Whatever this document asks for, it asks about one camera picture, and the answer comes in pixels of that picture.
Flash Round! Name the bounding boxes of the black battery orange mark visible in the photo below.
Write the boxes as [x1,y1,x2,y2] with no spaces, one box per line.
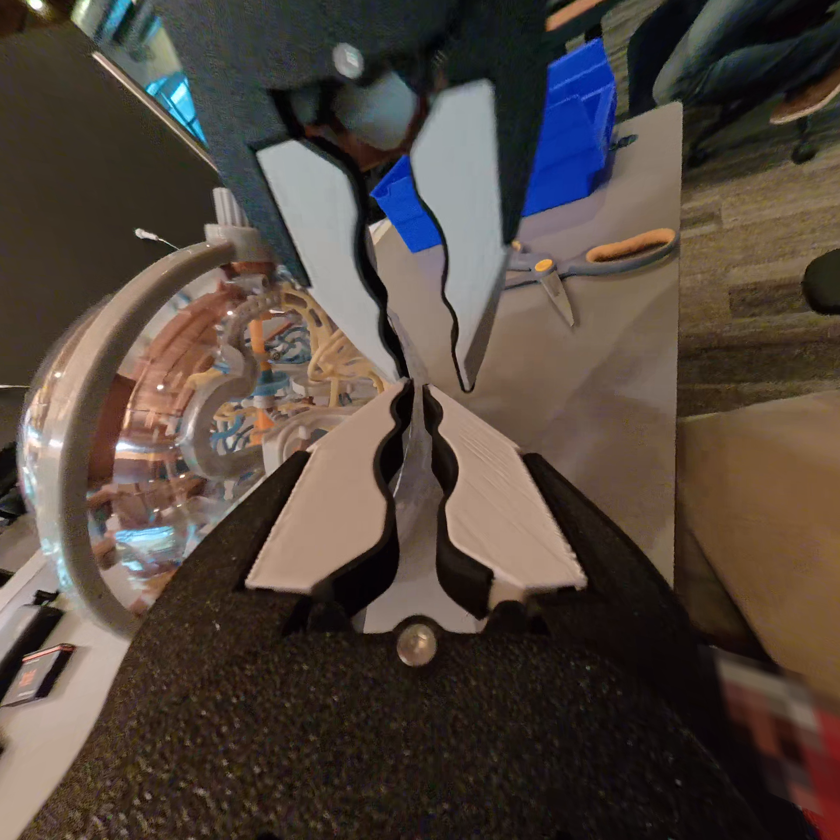
[0,643,76,707]

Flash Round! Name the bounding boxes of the black backdrop board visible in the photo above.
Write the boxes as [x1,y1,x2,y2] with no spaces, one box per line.
[0,26,224,388]

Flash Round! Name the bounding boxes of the black power bank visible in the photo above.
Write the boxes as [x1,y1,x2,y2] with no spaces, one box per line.
[0,591,63,683]

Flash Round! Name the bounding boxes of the person's beige trousers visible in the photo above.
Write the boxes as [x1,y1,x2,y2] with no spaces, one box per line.
[676,394,840,703]

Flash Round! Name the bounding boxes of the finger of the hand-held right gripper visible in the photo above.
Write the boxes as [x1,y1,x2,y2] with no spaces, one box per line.
[408,79,509,395]
[255,136,413,383]

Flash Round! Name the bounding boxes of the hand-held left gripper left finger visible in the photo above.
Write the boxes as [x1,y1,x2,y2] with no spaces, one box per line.
[245,382,416,618]

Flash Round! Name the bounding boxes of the grey orange scissors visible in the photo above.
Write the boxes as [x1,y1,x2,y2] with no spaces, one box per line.
[505,226,680,329]

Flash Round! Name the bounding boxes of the blue plastic bin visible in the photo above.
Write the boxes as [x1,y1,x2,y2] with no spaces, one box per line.
[371,38,618,253]

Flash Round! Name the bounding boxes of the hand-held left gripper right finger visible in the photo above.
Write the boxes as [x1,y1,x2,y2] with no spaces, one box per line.
[422,384,588,619]

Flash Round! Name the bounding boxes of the clear plastic maze ball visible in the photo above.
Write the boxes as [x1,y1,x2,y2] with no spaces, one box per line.
[16,187,408,641]

